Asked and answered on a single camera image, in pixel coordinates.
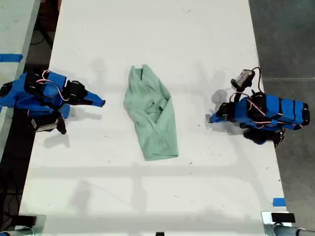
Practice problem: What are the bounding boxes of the black floor cables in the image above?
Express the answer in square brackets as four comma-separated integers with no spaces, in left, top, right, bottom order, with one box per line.
[0,167,24,218]

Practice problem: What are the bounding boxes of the camera black stalk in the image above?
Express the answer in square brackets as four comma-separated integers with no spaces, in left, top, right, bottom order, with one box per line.
[56,112,67,135]
[229,86,247,103]

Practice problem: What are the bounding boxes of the thin black cable loop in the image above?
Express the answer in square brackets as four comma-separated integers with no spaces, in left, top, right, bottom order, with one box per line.
[30,23,55,49]

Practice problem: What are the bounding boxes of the pale green t-shirt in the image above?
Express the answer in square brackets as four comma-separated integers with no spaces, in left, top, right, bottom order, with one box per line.
[123,64,179,162]

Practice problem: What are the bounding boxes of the small black box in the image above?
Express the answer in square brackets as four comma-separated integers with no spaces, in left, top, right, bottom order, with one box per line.
[16,215,37,226]
[271,212,296,224]

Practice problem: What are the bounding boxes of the short blue tape piece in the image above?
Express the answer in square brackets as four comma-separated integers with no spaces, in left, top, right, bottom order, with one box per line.
[272,197,287,207]

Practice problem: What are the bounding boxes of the camera black cable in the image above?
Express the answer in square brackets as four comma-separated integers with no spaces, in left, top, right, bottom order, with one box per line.
[251,66,265,94]

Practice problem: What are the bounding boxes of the long blue tape strip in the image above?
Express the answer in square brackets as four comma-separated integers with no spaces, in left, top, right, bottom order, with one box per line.
[0,53,24,62]

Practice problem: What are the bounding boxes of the white side table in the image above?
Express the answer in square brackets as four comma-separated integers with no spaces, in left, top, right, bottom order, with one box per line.
[0,0,41,158]

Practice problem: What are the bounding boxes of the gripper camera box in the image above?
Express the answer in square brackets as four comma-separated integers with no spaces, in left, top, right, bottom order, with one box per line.
[30,115,59,133]
[230,69,256,89]

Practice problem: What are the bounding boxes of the metal table bracket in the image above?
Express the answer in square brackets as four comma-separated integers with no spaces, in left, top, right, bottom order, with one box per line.
[261,210,296,236]
[14,214,47,236]

